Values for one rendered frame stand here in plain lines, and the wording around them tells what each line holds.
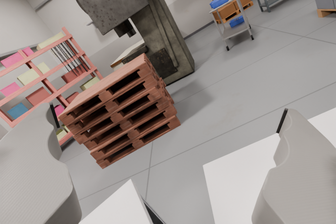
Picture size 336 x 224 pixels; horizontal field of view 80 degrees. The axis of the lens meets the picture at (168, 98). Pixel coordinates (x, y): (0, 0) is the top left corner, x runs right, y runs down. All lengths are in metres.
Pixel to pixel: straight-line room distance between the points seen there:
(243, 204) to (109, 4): 3.46
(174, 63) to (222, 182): 3.46
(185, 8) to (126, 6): 4.32
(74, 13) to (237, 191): 8.11
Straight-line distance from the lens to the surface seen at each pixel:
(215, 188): 0.57
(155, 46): 3.90
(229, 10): 6.88
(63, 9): 8.51
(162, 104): 2.49
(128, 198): 0.73
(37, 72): 4.80
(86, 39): 8.32
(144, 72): 2.37
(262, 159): 0.58
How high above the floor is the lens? 1.28
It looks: 21 degrees down
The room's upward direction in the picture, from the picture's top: 33 degrees counter-clockwise
